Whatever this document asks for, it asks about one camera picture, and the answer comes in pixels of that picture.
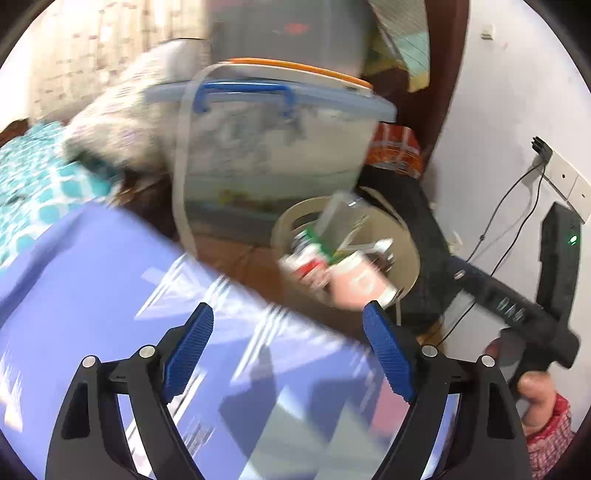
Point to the orange patterned bag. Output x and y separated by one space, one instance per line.
397 147

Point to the beige trash bin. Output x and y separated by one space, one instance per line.
406 249

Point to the brown wooden door frame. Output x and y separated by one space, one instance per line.
448 69

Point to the small white wall switch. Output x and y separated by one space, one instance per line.
487 33

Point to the white wall socket plate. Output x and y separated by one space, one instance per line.
565 177

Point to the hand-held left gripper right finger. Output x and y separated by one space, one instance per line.
388 350

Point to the black plug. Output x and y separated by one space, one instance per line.
541 147

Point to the person's right forearm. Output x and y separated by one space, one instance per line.
549 443

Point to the pale green white packet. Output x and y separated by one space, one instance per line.
328 244

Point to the orange edged lid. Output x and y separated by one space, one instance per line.
300 69

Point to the silver drink can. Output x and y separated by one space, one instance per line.
304 263

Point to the person's right hand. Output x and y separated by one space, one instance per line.
538 397

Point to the beige patterned curtain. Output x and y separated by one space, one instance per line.
92 46

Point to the teal patterned bedsheet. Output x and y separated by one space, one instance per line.
37 184

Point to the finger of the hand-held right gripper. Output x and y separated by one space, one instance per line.
468 279

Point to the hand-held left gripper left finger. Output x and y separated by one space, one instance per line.
191 346

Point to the large grey storage box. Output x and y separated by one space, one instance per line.
300 41

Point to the newspaper print pillow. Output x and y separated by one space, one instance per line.
129 120

